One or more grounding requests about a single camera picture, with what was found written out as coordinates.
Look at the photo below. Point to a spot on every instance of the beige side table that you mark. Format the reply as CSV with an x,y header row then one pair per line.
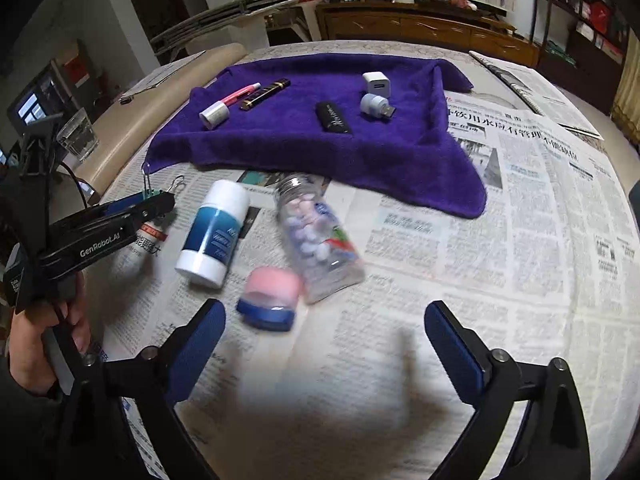
x,y
165,105

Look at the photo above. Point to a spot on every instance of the folded newspaper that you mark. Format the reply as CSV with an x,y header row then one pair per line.
x,y
530,92

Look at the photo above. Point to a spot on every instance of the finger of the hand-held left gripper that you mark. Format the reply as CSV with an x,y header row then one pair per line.
x,y
125,204
155,206

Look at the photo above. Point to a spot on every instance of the printed paper sheet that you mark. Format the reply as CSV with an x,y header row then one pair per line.
x,y
165,72

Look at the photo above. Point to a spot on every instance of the person's left hand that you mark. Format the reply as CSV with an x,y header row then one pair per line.
x,y
35,345

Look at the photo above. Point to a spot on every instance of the clear candy bottle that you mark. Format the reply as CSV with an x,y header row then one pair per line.
x,y
315,240

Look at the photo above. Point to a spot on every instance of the small white plug-in light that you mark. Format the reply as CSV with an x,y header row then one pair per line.
x,y
375,105

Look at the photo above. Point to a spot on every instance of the pink and blue jar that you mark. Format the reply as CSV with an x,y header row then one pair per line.
x,y
272,295

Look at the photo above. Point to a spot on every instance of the white charger cube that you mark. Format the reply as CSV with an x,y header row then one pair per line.
x,y
376,84

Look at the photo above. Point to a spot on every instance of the green binder clip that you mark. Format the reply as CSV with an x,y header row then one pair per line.
x,y
152,192

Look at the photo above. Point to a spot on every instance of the wooden television cabinet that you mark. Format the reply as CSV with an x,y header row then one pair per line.
x,y
425,30

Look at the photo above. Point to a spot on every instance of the black rectangular case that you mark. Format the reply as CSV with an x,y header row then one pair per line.
x,y
334,119

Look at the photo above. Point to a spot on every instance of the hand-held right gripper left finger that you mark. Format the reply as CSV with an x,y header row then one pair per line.
x,y
197,345

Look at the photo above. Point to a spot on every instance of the newspaper with large black headline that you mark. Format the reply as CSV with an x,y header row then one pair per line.
x,y
550,170

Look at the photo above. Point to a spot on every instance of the black and gold lighter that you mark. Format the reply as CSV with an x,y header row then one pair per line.
x,y
264,94

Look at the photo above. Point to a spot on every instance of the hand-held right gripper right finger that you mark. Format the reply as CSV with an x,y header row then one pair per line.
x,y
455,355

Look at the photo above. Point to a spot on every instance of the beige curtain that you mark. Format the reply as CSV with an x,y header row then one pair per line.
x,y
627,85

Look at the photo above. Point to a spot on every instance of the purple towel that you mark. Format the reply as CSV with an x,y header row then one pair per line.
x,y
300,135

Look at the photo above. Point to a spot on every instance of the newspaper with blue advert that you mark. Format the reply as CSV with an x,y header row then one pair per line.
x,y
450,270

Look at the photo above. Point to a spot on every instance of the dark wooden shelf unit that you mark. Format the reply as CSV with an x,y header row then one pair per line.
x,y
580,25

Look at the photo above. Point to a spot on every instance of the stack of folded tables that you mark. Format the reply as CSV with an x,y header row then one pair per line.
x,y
220,17

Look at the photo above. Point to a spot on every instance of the pink and white pen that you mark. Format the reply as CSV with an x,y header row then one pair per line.
x,y
240,93

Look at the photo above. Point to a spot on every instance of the drinking glass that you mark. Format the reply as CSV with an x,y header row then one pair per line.
x,y
77,137

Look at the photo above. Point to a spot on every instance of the white and blue bottle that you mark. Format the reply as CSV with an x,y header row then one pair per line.
x,y
215,235

